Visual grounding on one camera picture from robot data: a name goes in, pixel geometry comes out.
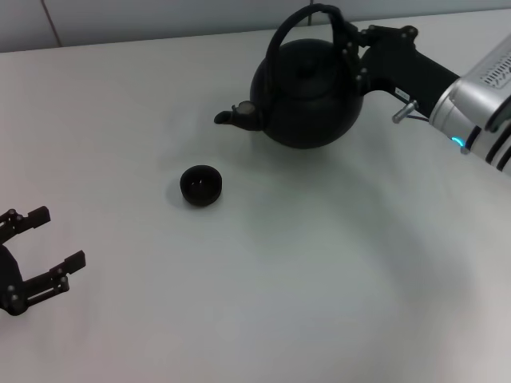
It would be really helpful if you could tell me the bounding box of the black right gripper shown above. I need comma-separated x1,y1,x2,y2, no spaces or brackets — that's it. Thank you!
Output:
341,23,462,115

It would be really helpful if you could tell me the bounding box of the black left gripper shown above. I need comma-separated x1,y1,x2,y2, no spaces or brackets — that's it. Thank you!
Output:
0,205,87,317

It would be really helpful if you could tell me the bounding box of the black round teapot with handle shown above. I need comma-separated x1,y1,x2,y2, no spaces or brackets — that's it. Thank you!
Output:
213,2,365,149

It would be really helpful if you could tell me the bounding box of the small black teacup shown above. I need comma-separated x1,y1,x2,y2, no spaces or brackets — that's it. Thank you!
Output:
179,164,224,209

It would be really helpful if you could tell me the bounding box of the silver plug with grey cable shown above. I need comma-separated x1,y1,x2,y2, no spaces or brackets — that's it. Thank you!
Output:
391,100,430,124

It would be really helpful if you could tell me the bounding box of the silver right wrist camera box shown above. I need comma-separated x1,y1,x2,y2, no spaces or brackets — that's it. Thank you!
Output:
458,34,511,132

